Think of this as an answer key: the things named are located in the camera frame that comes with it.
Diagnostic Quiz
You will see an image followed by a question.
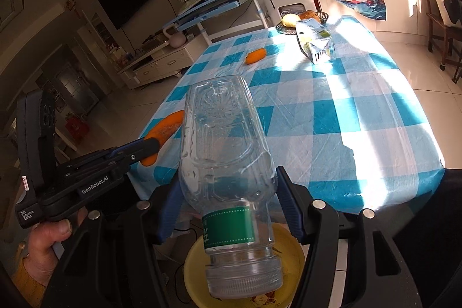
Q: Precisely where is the blue checked tablecloth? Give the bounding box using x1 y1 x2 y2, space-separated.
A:
128 15 445 218

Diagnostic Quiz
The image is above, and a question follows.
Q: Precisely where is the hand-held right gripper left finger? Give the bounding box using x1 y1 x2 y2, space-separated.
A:
41 178 188 308

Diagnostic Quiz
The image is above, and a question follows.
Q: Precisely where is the small orange carrot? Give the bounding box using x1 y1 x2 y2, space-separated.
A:
245 47 268 65

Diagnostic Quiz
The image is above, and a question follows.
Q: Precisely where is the yellow plastic basin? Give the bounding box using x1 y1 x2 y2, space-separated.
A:
183 221 307 308

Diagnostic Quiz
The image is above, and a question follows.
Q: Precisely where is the pink kettlebell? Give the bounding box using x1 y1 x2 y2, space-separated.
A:
162 25 186 48

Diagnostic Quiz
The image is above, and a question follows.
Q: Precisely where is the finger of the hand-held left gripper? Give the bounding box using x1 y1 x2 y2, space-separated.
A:
107 137 161 160
115 145 161 176

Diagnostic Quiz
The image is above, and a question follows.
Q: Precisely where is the blue study desk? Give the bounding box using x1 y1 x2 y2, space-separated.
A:
162 0 269 43

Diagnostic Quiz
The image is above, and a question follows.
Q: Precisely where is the person's left hand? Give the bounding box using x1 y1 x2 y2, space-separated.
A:
25 208 89 285

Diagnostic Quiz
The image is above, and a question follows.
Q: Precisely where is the clear plastic bottle green label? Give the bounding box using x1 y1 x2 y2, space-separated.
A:
178 75 284 300

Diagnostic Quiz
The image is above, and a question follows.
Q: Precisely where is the black wire basket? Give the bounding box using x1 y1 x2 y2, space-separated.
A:
275 10 329 36

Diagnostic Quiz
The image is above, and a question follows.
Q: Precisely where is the red box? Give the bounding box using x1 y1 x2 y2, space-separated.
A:
65 115 89 139

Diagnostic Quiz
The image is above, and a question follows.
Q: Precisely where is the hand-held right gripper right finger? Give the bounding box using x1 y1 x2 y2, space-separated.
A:
276 167 421 308

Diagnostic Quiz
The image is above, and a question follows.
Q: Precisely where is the person's left forearm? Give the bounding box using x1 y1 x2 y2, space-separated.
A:
11 254 49 298

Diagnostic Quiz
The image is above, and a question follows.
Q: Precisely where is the wooden chair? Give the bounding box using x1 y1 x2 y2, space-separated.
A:
409 0 462 83

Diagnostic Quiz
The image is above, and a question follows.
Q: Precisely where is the brown bread bun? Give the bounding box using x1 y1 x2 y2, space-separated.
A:
298 10 321 23

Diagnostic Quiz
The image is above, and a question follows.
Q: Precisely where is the person's right leg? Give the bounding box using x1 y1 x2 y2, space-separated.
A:
393 167 462 308

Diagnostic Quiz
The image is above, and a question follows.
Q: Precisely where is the green and white carton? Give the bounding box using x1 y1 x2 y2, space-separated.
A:
296 19 336 64

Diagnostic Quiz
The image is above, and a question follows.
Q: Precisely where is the white TV cabinet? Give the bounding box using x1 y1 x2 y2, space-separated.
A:
117 36 206 89

